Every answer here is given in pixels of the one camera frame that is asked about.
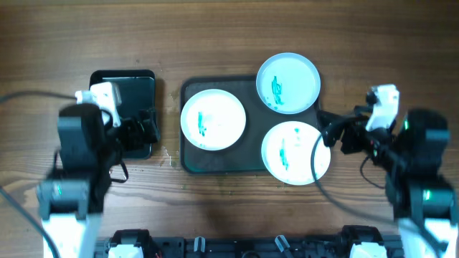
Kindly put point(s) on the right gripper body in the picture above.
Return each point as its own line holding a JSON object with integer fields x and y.
{"x": 347, "y": 132}

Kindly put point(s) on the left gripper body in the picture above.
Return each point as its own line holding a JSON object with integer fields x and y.
{"x": 135, "y": 130}

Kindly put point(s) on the white plate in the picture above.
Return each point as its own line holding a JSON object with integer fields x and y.
{"x": 288, "y": 83}
{"x": 213, "y": 120}
{"x": 293, "y": 155}

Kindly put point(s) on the white plate top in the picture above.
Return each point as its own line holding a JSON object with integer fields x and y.
{"x": 288, "y": 83}

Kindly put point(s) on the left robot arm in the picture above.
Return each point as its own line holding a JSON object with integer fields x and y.
{"x": 71, "y": 198}

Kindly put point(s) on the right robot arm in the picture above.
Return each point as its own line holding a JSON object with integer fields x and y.
{"x": 425, "y": 207}

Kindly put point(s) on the black water tray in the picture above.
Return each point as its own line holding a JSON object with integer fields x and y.
{"x": 137, "y": 90}

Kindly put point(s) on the large dark serving tray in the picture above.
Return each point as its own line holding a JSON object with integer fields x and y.
{"x": 245, "y": 154}

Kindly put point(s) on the black mounting rail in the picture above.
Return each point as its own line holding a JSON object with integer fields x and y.
{"x": 352, "y": 241}

